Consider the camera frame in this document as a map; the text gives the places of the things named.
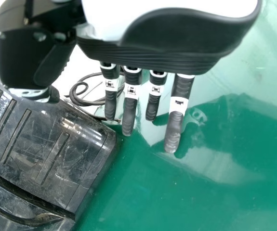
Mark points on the black oven with glass door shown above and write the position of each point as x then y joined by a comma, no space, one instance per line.
37,154

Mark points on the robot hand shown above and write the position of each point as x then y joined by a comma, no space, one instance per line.
167,41

